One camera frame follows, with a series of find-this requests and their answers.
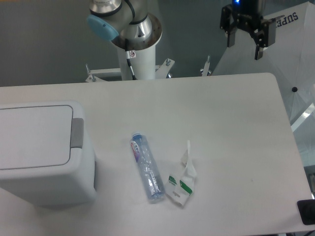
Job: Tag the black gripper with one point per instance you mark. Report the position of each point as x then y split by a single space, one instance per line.
248 15

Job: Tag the white trash can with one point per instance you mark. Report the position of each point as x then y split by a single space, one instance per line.
46 155

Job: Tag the torn white green wrapper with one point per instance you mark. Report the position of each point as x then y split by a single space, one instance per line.
179 185

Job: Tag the clear plastic water bottle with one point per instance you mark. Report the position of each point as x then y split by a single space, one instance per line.
147 167

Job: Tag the black clamp at table edge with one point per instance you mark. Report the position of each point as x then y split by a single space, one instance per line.
307 211

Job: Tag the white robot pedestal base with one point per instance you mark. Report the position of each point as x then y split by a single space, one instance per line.
133 65

